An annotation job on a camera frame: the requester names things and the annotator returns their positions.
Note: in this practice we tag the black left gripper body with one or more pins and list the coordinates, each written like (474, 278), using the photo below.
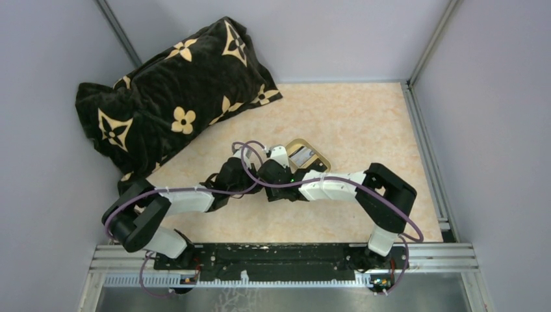
(240, 168)

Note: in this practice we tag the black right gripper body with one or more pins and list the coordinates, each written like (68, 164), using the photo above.
(272, 173)

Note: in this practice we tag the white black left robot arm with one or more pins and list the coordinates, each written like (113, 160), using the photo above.
(135, 219)

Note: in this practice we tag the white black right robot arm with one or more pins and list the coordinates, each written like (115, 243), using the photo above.
(384, 196)

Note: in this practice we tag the beige oval card holder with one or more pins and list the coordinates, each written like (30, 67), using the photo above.
(294, 144)

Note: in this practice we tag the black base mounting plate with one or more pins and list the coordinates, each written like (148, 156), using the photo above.
(281, 263)

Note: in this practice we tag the black floral pillow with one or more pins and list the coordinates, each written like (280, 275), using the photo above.
(152, 113)

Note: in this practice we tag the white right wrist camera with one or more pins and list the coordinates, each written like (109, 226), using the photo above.
(278, 154)

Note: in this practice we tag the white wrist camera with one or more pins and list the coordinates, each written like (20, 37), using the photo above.
(278, 154)
(242, 152)

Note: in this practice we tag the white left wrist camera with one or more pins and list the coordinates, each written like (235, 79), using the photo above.
(242, 152)

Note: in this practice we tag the aluminium frame rail front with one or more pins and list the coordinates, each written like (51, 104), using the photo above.
(133, 269)

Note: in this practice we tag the aluminium right side rail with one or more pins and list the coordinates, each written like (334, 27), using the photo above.
(433, 175)

